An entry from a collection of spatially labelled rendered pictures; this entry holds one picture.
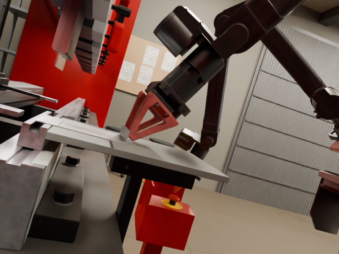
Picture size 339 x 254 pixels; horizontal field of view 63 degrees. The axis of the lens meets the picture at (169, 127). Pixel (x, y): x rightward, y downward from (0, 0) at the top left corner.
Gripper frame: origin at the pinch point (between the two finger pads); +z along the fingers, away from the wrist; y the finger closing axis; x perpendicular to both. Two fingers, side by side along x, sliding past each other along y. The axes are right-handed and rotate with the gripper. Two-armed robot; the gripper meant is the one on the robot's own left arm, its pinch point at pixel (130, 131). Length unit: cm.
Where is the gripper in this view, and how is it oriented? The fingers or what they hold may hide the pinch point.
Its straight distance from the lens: 46.8
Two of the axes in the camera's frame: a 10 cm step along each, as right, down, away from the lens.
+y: 2.7, 1.4, -9.5
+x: 6.4, 7.1, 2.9
